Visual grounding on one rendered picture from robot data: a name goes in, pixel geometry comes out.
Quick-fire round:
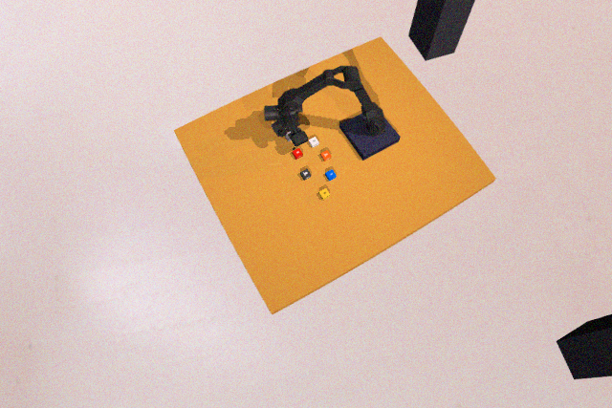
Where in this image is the orange block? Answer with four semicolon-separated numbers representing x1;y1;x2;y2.
320;150;332;161

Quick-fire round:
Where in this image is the yellow block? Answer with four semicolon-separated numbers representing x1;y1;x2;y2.
318;188;330;200

